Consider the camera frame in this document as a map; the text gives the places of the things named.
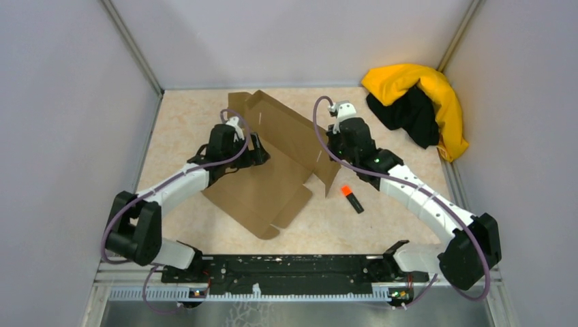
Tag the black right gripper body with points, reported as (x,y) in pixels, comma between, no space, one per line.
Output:
(336,150)

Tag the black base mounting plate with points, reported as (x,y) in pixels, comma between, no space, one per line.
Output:
(286,275)

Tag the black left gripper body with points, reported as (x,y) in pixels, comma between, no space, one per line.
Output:
(245,161)

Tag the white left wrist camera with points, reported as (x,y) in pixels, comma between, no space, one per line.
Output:
(235,123)

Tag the black cloth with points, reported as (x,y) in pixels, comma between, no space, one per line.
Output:
(413,112)

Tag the brown cardboard box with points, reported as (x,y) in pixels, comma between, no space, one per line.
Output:
(266,198)

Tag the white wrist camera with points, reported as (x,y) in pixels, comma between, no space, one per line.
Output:
(235,123)
(341,111)

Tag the orange black marker pen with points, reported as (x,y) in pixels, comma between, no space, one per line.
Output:
(347,192)

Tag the yellow cloth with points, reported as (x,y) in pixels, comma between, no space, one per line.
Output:
(389,83)

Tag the aluminium frame rail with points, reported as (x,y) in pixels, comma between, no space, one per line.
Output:
(143,283)

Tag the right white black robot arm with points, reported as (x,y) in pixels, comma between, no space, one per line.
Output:
(469,245)

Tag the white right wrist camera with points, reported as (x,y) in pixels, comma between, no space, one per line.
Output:
(341,111)

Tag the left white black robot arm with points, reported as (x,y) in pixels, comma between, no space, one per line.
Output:
(134,229)

